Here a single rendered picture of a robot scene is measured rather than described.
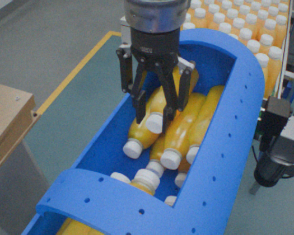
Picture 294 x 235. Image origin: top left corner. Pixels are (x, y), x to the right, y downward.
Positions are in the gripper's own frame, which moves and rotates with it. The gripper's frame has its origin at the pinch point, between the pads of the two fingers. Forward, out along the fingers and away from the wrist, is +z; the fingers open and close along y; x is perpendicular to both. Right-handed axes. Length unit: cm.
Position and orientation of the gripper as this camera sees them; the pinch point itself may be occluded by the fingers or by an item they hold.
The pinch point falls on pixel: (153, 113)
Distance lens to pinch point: 55.3
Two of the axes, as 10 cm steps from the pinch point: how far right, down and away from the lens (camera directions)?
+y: 9.0, 3.2, -3.0
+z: 0.1, 6.8, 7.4
